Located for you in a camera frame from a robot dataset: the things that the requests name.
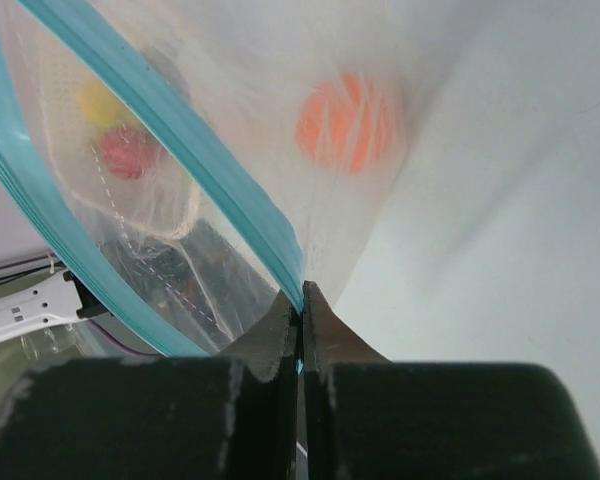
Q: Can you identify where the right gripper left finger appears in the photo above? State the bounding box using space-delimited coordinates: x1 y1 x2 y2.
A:
0 295 297 479

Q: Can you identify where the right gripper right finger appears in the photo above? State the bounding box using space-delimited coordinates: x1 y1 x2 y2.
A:
303 282 600 479

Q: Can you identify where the orange fake fruit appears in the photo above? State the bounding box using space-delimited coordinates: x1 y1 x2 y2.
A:
295 73 404 175

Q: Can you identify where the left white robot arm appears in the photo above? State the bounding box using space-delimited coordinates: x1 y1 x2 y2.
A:
0 270 107 343

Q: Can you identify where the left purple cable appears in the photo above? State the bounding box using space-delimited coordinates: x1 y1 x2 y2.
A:
87 319 161 357

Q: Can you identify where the red fake chili pepper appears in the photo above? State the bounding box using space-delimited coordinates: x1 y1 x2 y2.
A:
97 127 161 180

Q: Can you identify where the clear zip top bag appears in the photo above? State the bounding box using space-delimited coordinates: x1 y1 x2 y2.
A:
0 1 422 356

